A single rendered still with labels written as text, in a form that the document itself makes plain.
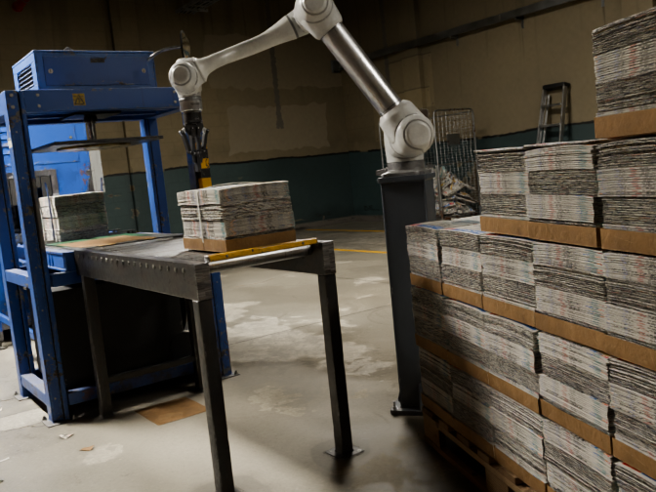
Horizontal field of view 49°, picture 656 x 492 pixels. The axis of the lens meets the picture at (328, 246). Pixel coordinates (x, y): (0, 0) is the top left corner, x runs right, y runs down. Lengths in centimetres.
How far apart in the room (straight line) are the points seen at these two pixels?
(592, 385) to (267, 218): 132
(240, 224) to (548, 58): 830
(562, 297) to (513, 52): 918
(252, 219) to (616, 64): 143
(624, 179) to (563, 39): 884
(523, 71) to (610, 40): 916
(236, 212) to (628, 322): 142
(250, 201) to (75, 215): 196
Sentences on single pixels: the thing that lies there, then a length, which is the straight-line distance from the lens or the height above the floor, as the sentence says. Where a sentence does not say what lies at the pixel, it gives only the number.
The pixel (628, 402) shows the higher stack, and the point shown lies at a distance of 166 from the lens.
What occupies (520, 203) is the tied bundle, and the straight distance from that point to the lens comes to 192.
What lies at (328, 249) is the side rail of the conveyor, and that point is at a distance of 260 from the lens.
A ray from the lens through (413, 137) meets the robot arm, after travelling 274.
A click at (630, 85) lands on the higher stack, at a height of 116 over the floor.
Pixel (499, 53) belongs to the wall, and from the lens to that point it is 1103.
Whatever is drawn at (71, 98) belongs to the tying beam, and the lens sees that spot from 365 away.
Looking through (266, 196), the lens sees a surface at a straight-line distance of 263.
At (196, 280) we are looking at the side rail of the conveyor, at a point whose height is 75.
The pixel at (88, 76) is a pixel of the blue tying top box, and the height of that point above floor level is 162.
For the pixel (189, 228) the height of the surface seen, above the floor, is 88.
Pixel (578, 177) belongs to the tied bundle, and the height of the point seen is 99.
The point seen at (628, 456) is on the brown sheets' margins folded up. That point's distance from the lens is 171.
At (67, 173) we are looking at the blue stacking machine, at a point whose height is 122.
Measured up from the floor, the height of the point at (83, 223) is 89.
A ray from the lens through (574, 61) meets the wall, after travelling 1023.
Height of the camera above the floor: 106
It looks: 6 degrees down
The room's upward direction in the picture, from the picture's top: 6 degrees counter-clockwise
